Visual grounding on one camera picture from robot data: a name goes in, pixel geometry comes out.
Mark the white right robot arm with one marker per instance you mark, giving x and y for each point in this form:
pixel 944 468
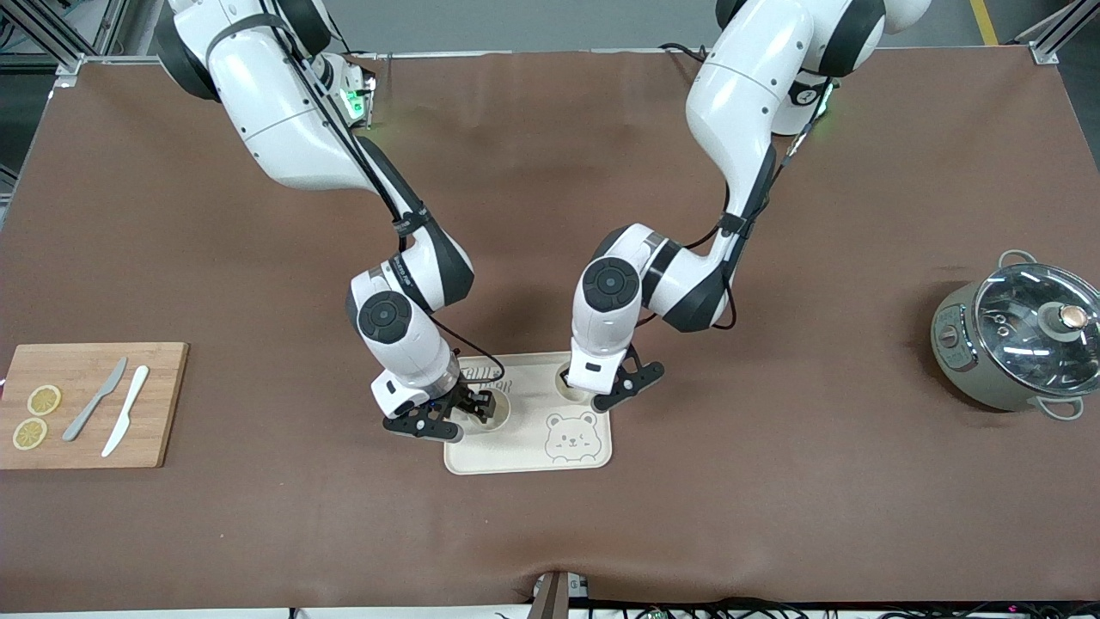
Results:
pixel 284 129

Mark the grey metal mount bracket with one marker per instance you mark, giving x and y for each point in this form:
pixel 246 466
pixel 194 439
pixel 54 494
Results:
pixel 580 587

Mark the white plastic knife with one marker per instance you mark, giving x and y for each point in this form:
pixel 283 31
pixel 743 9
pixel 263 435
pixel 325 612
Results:
pixel 125 413

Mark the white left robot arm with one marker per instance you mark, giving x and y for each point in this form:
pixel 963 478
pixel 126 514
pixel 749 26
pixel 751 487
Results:
pixel 739 94

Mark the aluminium frame profile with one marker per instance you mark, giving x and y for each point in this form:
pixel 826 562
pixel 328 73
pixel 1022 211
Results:
pixel 1053 34
pixel 51 34

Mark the wooden cutting board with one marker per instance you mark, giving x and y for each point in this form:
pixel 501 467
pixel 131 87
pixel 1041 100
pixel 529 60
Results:
pixel 86 447

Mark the yellow lemon slice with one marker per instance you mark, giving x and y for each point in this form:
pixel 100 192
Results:
pixel 44 400
pixel 30 433

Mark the brown stand post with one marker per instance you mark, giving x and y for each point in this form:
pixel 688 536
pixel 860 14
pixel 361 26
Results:
pixel 552 603

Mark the glass pot lid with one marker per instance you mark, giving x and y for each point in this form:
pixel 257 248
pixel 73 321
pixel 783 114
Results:
pixel 1014 344

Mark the grey plastic knife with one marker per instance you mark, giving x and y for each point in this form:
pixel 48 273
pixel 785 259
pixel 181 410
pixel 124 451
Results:
pixel 90 404

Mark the grey pot with glass lid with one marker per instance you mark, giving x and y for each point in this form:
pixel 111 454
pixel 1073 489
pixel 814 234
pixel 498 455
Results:
pixel 954 361

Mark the cream bear print tray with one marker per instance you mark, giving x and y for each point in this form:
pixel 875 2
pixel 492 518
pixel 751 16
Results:
pixel 533 447

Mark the white paper cup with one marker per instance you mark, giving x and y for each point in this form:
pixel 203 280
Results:
pixel 501 414
pixel 562 380

